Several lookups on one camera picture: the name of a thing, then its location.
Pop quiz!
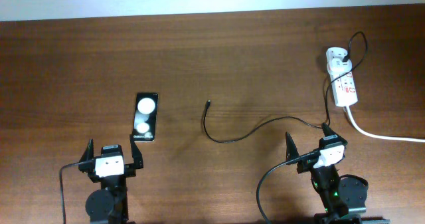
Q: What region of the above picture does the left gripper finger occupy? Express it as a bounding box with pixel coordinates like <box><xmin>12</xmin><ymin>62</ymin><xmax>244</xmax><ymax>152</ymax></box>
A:
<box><xmin>80</xmin><ymin>138</ymin><xmax>94</xmax><ymax>162</ymax></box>
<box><xmin>129</xmin><ymin>135</ymin><xmax>143</xmax><ymax>169</ymax></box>

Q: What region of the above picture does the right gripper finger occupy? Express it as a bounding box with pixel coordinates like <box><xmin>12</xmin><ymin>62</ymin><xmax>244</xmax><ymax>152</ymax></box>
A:
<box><xmin>321</xmin><ymin>122</ymin><xmax>339</xmax><ymax>140</ymax></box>
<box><xmin>285</xmin><ymin>132</ymin><xmax>299</xmax><ymax>164</ymax></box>

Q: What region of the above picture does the white power strip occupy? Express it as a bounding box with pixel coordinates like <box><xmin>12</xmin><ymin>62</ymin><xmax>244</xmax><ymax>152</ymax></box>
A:
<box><xmin>325</xmin><ymin>47</ymin><xmax>358</xmax><ymax>107</ymax></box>

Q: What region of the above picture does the black smartphone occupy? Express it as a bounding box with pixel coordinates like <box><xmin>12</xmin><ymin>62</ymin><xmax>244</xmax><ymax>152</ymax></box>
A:
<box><xmin>131</xmin><ymin>92</ymin><xmax>159</xmax><ymax>142</ymax></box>

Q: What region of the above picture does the black charging cable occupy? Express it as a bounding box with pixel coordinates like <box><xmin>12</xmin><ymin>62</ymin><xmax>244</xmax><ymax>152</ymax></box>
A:
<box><xmin>203</xmin><ymin>31</ymin><xmax>369</xmax><ymax>144</ymax></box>

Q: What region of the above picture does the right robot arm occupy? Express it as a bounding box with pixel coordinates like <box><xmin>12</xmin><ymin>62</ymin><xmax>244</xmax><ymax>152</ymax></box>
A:
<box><xmin>286</xmin><ymin>123</ymin><xmax>390</xmax><ymax>224</ymax></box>

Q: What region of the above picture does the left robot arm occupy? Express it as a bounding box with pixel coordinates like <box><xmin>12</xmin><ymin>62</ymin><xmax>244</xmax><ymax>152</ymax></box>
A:
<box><xmin>78</xmin><ymin>136</ymin><xmax>143</xmax><ymax>224</ymax></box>

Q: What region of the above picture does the white charger plug adapter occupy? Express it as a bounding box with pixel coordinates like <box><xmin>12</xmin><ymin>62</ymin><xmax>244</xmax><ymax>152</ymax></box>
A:
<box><xmin>327</xmin><ymin>58</ymin><xmax>352</xmax><ymax>75</ymax></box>

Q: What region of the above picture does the white power strip cord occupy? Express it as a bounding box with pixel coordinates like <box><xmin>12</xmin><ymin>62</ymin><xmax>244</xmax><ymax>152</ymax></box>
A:
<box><xmin>343</xmin><ymin>105</ymin><xmax>425</xmax><ymax>144</ymax></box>

